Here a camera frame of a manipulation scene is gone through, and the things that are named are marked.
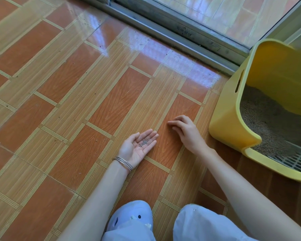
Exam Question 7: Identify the person's right hand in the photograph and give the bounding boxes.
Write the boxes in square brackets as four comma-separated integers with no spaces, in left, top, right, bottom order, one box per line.
[167,114,210,155]

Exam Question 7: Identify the person's left hand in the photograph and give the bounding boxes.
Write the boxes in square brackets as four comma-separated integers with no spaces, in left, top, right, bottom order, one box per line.
[117,129,159,169]

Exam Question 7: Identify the person's left forearm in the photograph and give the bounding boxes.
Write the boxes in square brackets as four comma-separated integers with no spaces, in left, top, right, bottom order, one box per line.
[57,160,131,241]

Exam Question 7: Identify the person's right forearm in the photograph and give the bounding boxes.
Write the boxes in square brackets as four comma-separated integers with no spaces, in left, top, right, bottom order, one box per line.
[199,147,301,241]

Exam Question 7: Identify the silver wrist bangles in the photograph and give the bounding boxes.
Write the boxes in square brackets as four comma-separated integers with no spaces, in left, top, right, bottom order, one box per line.
[113,156,135,172]

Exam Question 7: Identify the yellow plastic litter box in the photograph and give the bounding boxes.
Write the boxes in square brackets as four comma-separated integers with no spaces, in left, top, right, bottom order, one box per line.
[208,38,301,184]

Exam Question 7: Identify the white clog shoe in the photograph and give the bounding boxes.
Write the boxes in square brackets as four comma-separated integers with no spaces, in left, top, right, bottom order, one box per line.
[107,200,154,235]

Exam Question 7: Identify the grey cat litter fill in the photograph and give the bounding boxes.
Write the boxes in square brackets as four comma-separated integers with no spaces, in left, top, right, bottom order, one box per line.
[239,85,301,159]

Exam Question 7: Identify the person's pale trouser right leg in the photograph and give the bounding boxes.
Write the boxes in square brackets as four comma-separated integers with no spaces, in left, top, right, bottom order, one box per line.
[173,204,259,241]

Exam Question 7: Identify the grey aluminium door track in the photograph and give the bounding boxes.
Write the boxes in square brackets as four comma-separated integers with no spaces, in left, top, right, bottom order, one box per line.
[76,0,239,76]

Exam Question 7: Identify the white slotted litter grate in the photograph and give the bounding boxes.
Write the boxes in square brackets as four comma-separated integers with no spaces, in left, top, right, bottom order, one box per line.
[267,141,301,175]

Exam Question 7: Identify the glass sliding door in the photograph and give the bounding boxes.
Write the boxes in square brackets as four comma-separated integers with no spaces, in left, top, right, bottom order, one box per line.
[113,0,301,57]

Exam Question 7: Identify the grey side door frame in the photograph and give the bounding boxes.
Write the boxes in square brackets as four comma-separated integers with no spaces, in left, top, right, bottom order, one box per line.
[262,0,301,52]

